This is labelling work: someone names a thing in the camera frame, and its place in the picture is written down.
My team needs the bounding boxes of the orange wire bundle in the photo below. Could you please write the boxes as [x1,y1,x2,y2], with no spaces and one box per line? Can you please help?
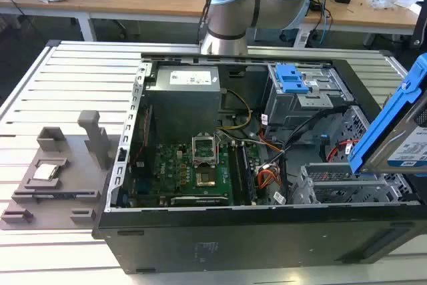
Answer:
[256,169,282,190]

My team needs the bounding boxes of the black open PC case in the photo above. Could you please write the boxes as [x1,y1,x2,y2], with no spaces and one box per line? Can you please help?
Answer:
[91,51,427,274]

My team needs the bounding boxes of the bronze chipset chip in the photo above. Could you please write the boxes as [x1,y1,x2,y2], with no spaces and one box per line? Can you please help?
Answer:
[195,171,218,188]

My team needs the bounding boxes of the black RAM stick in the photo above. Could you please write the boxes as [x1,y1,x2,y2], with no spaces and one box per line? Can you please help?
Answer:
[228,144,250,206]
[240,144,258,203]

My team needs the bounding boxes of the black sleeved disk wire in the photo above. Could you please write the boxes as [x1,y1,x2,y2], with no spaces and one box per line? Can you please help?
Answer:
[282,104,353,154]

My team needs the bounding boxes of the blue carrier in drive cage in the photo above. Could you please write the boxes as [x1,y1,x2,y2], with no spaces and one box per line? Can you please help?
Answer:
[275,63,310,94]

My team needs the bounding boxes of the blue hanging cable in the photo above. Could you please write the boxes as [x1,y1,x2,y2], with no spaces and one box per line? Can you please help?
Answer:
[320,0,333,46]

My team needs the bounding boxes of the metal socket cover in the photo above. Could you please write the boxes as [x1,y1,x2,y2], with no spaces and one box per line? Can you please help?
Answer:
[192,134,218,168]

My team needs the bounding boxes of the silver CPU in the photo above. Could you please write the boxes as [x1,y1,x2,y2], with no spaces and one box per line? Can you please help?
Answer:
[31,164,60,181]

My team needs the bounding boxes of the dark RAM stick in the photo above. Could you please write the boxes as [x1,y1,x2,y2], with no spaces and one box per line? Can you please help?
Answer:
[33,192,95,199]

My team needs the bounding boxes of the grey power supply unit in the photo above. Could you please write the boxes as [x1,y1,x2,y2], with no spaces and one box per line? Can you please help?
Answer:
[146,66,224,132]

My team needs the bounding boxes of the red disk wire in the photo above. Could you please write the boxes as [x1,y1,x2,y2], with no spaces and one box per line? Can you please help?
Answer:
[326,140,362,166]

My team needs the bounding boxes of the wooden desk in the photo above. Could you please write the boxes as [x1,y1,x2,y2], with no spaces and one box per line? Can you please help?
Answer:
[300,0,423,47]
[0,0,214,43]

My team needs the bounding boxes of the green motherboard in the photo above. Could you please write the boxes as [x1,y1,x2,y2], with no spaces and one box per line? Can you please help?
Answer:
[128,141,264,208]

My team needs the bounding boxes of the hard disk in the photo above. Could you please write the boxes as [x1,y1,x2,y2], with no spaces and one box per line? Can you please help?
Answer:
[348,53,427,175]

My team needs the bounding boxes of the grey metal drive cage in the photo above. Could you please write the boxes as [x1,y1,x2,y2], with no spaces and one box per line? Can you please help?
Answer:
[266,63,355,126]

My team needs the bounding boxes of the grey parts rack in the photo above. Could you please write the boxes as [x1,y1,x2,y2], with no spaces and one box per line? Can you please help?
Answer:
[0,110,113,231]

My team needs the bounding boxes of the perforated metal disk bay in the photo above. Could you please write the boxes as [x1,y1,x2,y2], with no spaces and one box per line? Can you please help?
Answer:
[289,162,418,204]

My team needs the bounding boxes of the black cables behind arm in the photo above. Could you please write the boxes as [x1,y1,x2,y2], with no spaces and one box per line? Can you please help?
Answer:
[197,0,225,47]

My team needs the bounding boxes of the thin metal locking lever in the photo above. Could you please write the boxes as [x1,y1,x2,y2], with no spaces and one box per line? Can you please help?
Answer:
[214,130,224,166]

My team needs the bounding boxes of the yellow and black wire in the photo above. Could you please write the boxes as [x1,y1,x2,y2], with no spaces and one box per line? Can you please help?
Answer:
[216,89,253,131]

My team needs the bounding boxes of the black graphics card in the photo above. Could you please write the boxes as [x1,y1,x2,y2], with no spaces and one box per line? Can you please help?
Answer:
[169,196,231,206]

